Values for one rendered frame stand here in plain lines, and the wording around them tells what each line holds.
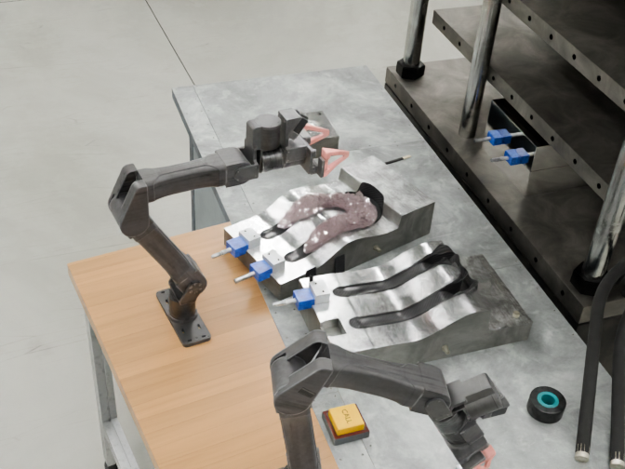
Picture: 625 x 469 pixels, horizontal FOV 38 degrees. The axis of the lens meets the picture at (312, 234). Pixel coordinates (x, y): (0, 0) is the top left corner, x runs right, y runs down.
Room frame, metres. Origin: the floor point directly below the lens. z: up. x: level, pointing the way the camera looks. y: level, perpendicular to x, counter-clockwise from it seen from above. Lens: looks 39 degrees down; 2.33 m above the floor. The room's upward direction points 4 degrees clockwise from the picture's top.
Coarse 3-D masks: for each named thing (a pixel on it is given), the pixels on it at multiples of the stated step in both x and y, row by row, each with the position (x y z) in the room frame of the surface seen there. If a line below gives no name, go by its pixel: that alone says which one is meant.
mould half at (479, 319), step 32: (416, 256) 1.71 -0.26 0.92; (480, 256) 1.80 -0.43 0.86; (416, 288) 1.61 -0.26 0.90; (480, 288) 1.68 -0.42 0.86; (320, 320) 1.49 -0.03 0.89; (416, 320) 1.52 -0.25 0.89; (448, 320) 1.50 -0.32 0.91; (480, 320) 1.52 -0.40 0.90; (512, 320) 1.57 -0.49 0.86; (384, 352) 1.43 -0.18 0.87; (416, 352) 1.46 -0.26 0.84
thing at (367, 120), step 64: (192, 128) 2.40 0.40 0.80; (384, 128) 2.48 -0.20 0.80; (256, 192) 2.09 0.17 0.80; (448, 192) 2.16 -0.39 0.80; (384, 256) 1.85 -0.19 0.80; (512, 256) 1.89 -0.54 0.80; (512, 384) 1.43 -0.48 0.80; (576, 384) 1.44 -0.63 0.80; (384, 448) 1.22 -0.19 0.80; (448, 448) 1.23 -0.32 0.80; (512, 448) 1.24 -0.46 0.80
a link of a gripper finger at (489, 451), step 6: (480, 450) 1.07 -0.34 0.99; (486, 450) 1.08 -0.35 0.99; (492, 450) 1.07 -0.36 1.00; (474, 456) 1.07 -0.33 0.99; (480, 456) 1.06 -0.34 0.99; (486, 456) 1.07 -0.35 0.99; (492, 456) 1.07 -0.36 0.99; (468, 462) 1.06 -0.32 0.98; (474, 462) 1.05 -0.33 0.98; (480, 462) 1.06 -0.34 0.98; (486, 462) 1.08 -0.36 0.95; (462, 468) 1.05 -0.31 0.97; (468, 468) 1.05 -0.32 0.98; (474, 468) 1.06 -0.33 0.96; (480, 468) 1.08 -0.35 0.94; (486, 468) 1.09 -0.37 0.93
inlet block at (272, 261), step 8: (264, 256) 1.71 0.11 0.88; (272, 256) 1.72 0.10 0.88; (280, 256) 1.72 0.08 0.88; (256, 264) 1.69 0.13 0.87; (264, 264) 1.70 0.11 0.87; (272, 264) 1.69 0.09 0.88; (280, 264) 1.70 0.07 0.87; (256, 272) 1.67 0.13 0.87; (264, 272) 1.67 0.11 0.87; (272, 272) 1.69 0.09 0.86; (240, 280) 1.65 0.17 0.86
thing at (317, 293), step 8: (320, 280) 1.60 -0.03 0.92; (304, 288) 1.58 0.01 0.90; (312, 288) 1.57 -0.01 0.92; (320, 288) 1.57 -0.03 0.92; (296, 296) 1.55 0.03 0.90; (304, 296) 1.56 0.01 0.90; (312, 296) 1.56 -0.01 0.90; (320, 296) 1.55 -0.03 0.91; (328, 296) 1.56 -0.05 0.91; (280, 304) 1.53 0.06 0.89; (296, 304) 1.55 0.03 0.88; (304, 304) 1.54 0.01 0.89
